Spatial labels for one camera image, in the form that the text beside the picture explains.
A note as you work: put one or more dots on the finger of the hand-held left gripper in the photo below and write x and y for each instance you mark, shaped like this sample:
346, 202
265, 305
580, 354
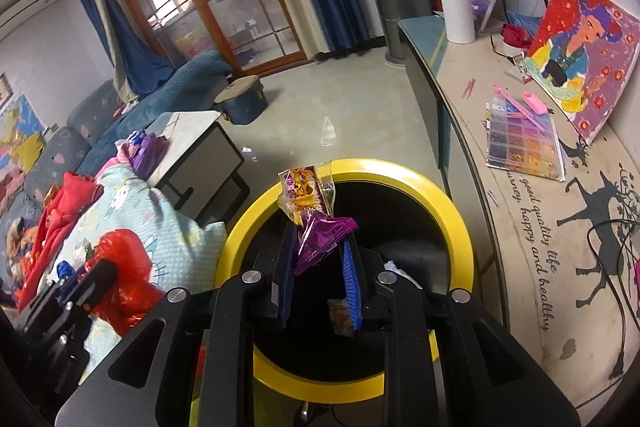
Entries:
69, 279
102, 274

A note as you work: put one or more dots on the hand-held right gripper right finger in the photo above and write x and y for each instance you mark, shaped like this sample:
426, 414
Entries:
351, 289

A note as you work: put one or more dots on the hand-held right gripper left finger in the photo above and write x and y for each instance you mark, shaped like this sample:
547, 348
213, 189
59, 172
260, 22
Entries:
287, 269

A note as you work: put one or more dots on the red plastic bag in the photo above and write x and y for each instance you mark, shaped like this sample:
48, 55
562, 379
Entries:
125, 267

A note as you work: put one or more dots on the purple foil wrapper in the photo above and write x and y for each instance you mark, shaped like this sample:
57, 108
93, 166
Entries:
320, 237

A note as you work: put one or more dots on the yellow clear snack wrapper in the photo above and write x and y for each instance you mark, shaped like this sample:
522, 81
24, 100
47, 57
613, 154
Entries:
300, 192

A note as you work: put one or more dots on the yellow rimmed black trash bin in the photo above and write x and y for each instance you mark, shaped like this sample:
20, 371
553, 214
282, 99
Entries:
400, 172

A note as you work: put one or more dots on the orange snack wrapper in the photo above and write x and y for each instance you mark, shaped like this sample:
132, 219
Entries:
339, 318

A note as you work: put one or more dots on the white crumpled paper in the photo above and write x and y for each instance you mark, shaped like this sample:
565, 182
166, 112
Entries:
397, 269

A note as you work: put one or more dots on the red garment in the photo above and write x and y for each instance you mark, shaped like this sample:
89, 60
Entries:
65, 207

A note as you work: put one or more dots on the cat print blanket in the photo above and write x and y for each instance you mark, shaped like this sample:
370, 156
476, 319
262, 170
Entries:
165, 232

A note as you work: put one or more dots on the white top coffee table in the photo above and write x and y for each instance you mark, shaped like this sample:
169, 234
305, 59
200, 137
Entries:
200, 157

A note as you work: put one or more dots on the grey blue sofa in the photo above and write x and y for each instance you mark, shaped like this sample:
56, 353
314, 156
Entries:
95, 107

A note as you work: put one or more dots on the deer print table mat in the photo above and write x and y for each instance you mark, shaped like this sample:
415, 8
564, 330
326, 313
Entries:
550, 257

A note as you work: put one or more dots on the bead organizer box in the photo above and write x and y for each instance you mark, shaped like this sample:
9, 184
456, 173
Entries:
525, 142

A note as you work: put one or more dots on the pink tweezers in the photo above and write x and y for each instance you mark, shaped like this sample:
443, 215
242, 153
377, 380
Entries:
470, 88

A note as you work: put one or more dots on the pink plastic case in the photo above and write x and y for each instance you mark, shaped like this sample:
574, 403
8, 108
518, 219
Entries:
535, 102

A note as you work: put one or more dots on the white power strip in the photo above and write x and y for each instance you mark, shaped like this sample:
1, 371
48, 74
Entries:
519, 69

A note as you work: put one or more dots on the red cloth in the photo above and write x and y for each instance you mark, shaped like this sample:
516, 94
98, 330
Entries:
517, 34

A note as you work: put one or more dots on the colourful portrait painting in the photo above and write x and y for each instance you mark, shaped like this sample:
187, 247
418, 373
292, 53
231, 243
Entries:
575, 52

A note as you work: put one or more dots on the wall poster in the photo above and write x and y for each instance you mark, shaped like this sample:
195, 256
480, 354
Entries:
20, 132

